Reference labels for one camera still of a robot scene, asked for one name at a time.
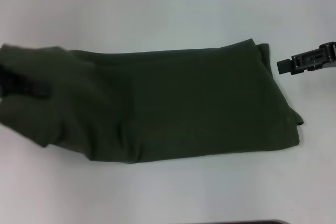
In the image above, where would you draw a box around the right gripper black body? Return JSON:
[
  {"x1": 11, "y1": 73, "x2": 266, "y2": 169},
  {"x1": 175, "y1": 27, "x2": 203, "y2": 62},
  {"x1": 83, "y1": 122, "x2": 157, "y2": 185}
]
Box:
[{"x1": 323, "y1": 41, "x2": 336, "y2": 69}]

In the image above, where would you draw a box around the dark green printed t-shirt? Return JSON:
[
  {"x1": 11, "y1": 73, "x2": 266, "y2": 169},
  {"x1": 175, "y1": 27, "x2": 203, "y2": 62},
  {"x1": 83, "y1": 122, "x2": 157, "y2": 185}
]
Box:
[{"x1": 0, "y1": 39, "x2": 305, "y2": 166}]

